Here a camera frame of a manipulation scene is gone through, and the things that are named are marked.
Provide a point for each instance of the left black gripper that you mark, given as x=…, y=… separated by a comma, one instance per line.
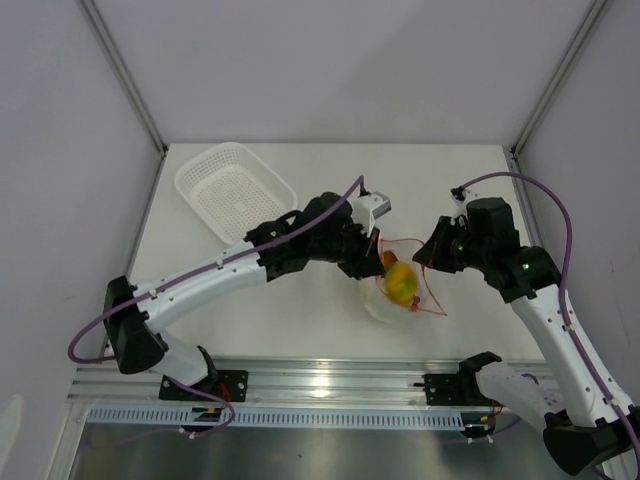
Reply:
x=368, y=262

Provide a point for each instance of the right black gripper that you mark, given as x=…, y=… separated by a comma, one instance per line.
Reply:
x=433, y=252

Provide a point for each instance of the green yellow mango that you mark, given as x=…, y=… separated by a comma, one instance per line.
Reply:
x=400, y=283

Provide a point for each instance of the clear zip top bag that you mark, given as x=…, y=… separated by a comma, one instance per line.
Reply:
x=373, y=295

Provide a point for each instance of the brown kiwi fruit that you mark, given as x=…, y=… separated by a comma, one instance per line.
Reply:
x=388, y=258

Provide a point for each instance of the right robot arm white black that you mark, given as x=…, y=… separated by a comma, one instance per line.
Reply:
x=591, y=420

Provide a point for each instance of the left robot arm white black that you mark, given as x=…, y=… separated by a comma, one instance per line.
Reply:
x=329, y=229

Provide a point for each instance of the white perforated plastic basket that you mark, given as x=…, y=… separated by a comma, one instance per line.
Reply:
x=232, y=190

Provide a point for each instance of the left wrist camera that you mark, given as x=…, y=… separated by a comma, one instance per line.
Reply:
x=368, y=208

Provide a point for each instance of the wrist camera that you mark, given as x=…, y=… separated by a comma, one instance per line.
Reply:
x=461, y=196
x=368, y=208

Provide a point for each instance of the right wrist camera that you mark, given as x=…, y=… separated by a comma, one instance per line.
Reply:
x=461, y=196

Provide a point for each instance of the aluminium mounting rail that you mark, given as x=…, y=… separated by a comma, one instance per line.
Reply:
x=296, y=383

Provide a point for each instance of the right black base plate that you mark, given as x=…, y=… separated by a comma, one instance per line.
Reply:
x=449, y=390

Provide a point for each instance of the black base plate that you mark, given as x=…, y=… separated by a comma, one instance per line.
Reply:
x=449, y=390
x=229, y=385

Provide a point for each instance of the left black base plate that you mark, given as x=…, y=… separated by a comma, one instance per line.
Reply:
x=229, y=385

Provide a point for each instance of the white slotted cable duct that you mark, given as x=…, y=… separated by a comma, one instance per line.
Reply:
x=268, y=417

